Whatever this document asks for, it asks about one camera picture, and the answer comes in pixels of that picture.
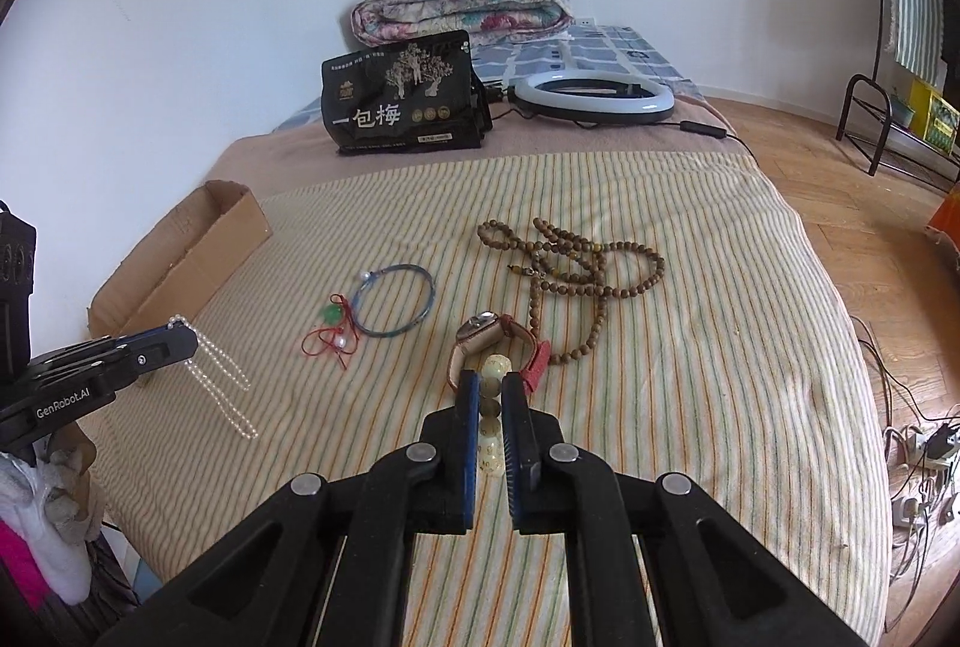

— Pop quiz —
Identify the white pearl necklace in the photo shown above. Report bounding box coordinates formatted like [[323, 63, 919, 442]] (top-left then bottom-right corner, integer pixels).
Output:
[[167, 312, 260, 443]]

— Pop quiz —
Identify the red string jade pendant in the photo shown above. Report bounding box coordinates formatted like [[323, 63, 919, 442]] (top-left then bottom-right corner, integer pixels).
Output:
[[299, 293, 359, 369]]

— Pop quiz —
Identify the blue cord bracelet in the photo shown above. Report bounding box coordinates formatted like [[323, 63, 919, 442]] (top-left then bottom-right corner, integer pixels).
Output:
[[350, 262, 438, 341]]

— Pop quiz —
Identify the watch with red strap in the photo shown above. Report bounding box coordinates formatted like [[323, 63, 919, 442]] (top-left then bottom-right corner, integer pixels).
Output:
[[448, 311, 551, 395]]

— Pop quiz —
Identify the brown wooden bead necklace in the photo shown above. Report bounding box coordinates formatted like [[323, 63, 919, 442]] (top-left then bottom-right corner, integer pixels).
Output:
[[476, 216, 667, 366]]

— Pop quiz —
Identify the cardboard box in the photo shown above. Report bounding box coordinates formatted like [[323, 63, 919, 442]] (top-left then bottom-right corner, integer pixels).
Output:
[[88, 179, 272, 338]]

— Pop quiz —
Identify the white plastic bag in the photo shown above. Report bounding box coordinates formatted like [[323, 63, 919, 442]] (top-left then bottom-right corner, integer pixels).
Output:
[[2, 447, 103, 606]]

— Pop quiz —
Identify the striped yellow towel blanket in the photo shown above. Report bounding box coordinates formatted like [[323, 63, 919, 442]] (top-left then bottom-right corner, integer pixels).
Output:
[[78, 150, 890, 647]]

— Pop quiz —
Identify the brown bed blanket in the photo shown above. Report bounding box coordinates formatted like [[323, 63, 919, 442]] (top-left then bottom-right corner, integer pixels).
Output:
[[208, 97, 745, 198]]

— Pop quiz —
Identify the power strip with plugs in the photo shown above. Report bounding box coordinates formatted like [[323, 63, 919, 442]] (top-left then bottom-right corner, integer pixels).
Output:
[[849, 312, 960, 589]]

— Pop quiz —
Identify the black snack bag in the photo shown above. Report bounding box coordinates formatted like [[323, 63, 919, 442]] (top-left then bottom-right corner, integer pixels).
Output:
[[320, 30, 493, 155]]

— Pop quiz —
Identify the black metal rack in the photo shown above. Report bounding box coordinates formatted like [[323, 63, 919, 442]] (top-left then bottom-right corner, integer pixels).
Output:
[[835, 0, 958, 191]]

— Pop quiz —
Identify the blue checked bed sheet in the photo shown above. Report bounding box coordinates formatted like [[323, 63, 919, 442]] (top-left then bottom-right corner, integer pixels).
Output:
[[288, 25, 695, 127]]

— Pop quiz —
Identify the striped hanging cloth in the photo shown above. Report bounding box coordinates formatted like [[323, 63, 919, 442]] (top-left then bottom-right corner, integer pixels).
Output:
[[887, 0, 944, 85]]

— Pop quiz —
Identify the black ring light cable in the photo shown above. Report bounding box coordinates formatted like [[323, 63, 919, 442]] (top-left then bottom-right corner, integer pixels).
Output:
[[572, 118, 775, 185]]

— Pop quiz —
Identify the white ring light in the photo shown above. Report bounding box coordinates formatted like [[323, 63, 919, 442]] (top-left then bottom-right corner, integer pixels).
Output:
[[509, 69, 675, 126]]

